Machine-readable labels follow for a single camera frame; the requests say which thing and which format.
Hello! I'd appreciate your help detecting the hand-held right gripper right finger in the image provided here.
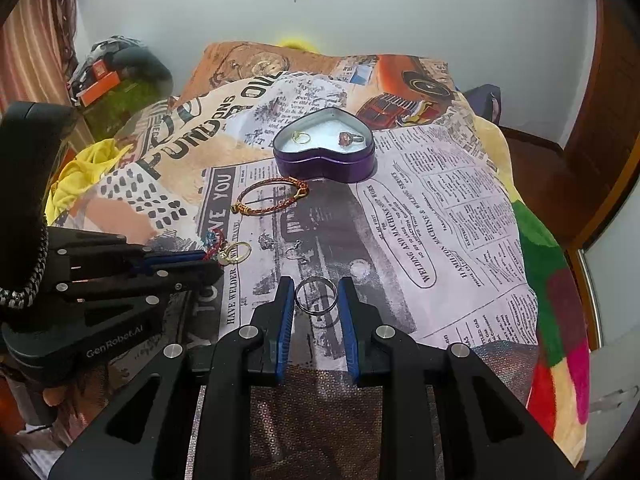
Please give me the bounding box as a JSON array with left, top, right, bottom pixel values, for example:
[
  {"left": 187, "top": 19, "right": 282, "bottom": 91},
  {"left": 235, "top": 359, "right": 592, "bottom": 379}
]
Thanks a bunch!
[{"left": 337, "top": 276, "right": 586, "bottom": 480}]

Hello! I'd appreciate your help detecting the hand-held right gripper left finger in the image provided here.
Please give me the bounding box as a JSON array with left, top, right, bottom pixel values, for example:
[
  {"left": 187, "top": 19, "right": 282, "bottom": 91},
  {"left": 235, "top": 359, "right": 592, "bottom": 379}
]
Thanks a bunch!
[{"left": 47, "top": 276, "right": 296, "bottom": 480}]

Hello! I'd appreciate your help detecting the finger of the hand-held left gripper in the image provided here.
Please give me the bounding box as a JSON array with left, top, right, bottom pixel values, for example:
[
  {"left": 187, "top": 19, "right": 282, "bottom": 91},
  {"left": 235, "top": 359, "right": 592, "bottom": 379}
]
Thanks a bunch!
[
  {"left": 47, "top": 227, "right": 208, "bottom": 281},
  {"left": 50, "top": 260, "right": 225, "bottom": 342}
]

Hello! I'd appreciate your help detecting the gold ring with beaded charm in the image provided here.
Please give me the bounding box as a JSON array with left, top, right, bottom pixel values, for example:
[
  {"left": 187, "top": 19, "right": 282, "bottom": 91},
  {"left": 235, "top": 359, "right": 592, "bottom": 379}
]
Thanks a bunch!
[{"left": 199, "top": 229, "right": 252, "bottom": 267}]

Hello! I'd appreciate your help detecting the silver ring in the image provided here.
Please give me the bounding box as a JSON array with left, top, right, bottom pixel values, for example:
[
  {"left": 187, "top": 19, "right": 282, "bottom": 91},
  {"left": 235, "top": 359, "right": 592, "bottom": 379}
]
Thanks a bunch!
[{"left": 294, "top": 276, "right": 340, "bottom": 316}]

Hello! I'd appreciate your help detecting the purple heart-shaped tin box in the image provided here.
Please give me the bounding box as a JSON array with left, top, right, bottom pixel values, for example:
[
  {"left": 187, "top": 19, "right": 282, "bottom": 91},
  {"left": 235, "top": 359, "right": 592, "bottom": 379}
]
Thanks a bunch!
[{"left": 272, "top": 107, "right": 376, "bottom": 182}]

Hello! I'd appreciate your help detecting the yellow cloth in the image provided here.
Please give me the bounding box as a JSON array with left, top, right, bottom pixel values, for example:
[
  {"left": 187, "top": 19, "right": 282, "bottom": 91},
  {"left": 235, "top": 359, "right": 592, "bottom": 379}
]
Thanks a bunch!
[{"left": 45, "top": 139, "right": 136, "bottom": 217}]

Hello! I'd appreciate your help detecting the brown glittery cloth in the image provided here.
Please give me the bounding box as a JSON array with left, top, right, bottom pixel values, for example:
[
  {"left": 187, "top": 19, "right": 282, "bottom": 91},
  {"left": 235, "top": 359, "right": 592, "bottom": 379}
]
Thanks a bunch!
[{"left": 200, "top": 339, "right": 541, "bottom": 480}]

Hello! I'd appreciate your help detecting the orange box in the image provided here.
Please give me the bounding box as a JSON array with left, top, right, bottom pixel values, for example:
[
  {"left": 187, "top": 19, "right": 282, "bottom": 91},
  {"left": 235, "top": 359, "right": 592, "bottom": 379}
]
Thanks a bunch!
[{"left": 79, "top": 60, "right": 122, "bottom": 107}]

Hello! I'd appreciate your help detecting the green cloth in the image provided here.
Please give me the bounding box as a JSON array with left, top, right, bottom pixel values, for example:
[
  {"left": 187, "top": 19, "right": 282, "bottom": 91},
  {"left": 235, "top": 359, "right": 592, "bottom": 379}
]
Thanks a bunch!
[{"left": 82, "top": 79, "right": 168, "bottom": 142}]

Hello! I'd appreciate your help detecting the striped curtain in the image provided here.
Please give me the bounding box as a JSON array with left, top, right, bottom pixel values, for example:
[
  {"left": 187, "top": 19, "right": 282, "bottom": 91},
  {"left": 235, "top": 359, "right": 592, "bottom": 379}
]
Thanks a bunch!
[{"left": 0, "top": 0, "right": 83, "bottom": 111}]

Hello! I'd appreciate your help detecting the black bag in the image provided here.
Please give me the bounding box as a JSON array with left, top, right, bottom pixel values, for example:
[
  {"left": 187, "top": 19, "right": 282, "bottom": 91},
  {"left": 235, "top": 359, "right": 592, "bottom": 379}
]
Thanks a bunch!
[{"left": 67, "top": 35, "right": 173, "bottom": 107}]

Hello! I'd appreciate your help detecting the newspaper print cloth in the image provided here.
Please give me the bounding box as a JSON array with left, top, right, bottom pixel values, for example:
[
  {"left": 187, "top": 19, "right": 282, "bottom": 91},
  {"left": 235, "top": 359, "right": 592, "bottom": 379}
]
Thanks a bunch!
[{"left": 45, "top": 42, "right": 541, "bottom": 356}]

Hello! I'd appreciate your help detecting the multicolour fleece blanket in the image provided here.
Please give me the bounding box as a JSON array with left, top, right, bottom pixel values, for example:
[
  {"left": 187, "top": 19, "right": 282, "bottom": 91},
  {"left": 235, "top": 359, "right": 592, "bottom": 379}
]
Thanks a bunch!
[{"left": 470, "top": 110, "right": 592, "bottom": 467}]

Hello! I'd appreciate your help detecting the yellow fluffy object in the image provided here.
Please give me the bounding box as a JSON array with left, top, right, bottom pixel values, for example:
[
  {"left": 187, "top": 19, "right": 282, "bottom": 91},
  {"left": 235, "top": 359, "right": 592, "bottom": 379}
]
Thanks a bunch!
[{"left": 276, "top": 35, "right": 322, "bottom": 54}]

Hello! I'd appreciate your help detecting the dark blue cloth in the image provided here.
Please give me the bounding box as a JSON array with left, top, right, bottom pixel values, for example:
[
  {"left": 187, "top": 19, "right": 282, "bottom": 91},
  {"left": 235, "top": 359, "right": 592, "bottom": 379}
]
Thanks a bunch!
[{"left": 460, "top": 85, "right": 503, "bottom": 126}]

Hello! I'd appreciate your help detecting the white cabinet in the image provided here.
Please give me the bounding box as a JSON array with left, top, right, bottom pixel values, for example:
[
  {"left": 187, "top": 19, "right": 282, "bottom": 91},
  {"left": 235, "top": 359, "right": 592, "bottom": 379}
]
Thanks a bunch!
[{"left": 575, "top": 200, "right": 640, "bottom": 480}]

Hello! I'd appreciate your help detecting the red braided bracelet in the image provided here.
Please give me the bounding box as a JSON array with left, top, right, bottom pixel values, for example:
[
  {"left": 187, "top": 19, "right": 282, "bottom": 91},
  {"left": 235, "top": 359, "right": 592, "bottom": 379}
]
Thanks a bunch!
[{"left": 231, "top": 180, "right": 309, "bottom": 217}]

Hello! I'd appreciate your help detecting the black white braided cord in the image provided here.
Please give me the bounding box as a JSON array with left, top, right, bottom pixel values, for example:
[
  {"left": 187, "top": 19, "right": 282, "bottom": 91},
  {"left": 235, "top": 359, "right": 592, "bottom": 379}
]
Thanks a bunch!
[{"left": 0, "top": 237, "right": 50, "bottom": 308}]

